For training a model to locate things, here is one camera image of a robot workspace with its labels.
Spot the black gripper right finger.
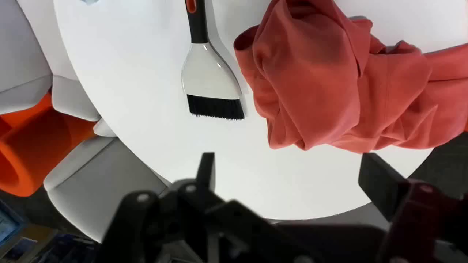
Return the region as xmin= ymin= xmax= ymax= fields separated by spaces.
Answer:
xmin=359 ymin=152 xmax=411 ymax=224

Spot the red crumpled cloth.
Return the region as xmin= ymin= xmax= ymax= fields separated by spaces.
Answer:
xmin=233 ymin=0 xmax=468 ymax=154

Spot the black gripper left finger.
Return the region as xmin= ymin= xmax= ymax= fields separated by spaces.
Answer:
xmin=195 ymin=152 xmax=217 ymax=193

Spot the white upholstered chair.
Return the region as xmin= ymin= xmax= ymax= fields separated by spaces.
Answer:
xmin=0 ymin=0 xmax=101 ymax=123
xmin=43 ymin=136 xmax=170 ymax=245

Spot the hand broom black handle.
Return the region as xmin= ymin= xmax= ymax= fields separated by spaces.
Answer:
xmin=180 ymin=0 xmax=247 ymax=122

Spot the orange rounded low seat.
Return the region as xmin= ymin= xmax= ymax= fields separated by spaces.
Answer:
xmin=0 ymin=93 xmax=97 ymax=199

